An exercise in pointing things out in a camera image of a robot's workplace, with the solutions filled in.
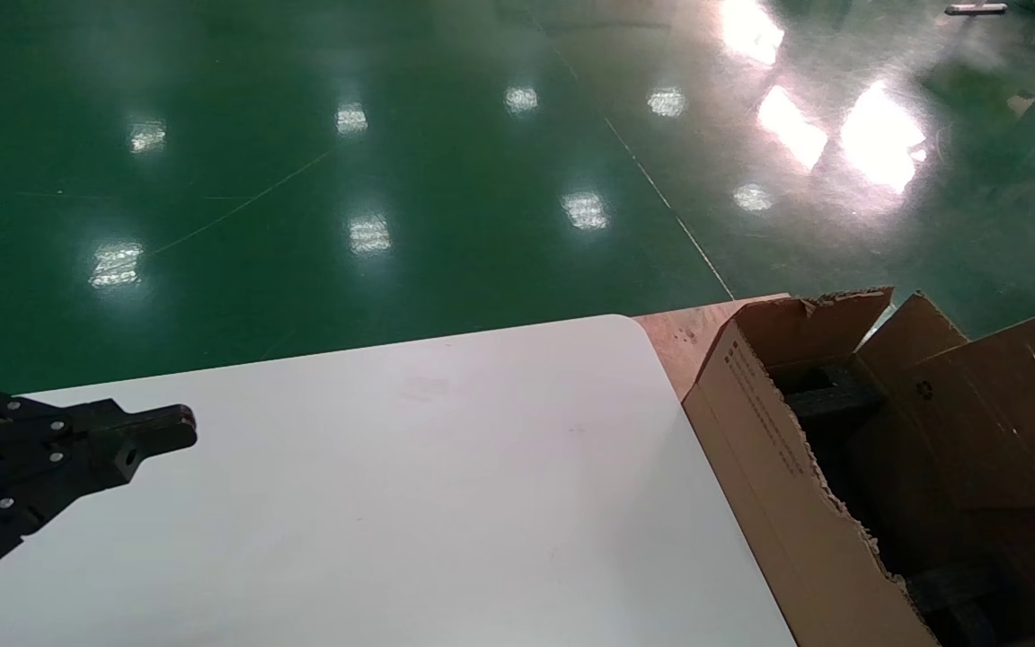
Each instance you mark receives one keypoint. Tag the black foam block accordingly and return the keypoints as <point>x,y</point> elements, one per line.
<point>949,600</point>
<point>832,395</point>

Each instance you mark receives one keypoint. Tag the white flat bar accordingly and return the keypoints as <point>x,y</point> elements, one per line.
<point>976,8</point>

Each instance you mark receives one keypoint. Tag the black gripper finger with hole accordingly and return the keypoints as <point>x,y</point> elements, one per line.
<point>104,458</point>

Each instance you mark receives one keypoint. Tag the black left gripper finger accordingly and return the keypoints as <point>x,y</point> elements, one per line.
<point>77,415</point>

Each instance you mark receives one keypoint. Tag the big torn cardboard box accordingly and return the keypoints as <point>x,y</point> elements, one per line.
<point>778,503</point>

